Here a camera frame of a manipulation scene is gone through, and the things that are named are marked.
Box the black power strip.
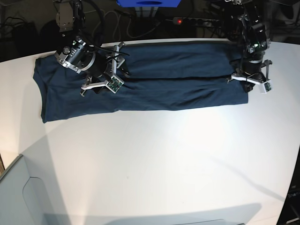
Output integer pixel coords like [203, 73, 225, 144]
[172, 17, 221, 27]

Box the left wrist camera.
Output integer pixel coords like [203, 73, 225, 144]
[259, 80, 273, 94]

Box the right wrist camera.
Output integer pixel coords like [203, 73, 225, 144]
[105, 75, 124, 93]

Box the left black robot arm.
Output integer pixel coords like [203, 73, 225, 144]
[224, 0, 272, 94]

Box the dark blue T-shirt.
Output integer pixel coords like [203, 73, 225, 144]
[33, 42, 248, 123]

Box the blue box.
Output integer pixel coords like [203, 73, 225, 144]
[116, 0, 181, 8]

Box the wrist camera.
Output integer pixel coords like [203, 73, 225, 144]
[259, 80, 273, 94]
[105, 75, 124, 93]

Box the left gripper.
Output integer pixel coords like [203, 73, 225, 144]
[226, 59, 273, 93]

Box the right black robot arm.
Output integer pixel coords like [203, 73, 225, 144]
[54, 0, 131, 96]

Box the white cable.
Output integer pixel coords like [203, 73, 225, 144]
[91, 9, 162, 40]

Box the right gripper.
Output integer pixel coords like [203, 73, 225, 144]
[80, 42, 131, 97]

